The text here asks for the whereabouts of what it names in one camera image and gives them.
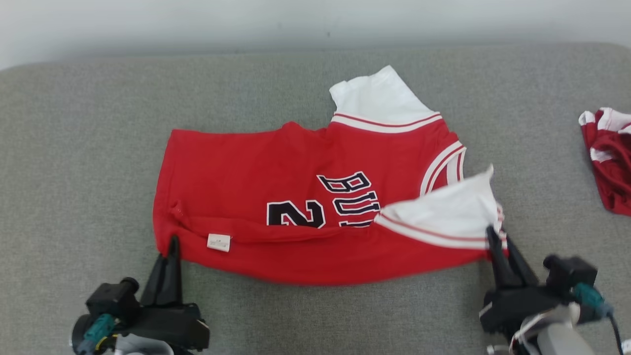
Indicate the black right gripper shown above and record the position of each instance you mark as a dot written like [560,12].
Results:
[517,305]

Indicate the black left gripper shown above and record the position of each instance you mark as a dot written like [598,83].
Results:
[167,325]

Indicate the red basketball jersey shirt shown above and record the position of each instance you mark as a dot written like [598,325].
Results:
[276,197]

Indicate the red shorts with white bands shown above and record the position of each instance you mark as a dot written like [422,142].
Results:
[611,162]

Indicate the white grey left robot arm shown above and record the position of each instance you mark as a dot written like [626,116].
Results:
[143,347]

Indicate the grey fabric sofa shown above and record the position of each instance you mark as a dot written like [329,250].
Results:
[315,305]

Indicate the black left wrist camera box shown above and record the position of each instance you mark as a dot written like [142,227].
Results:
[111,301]

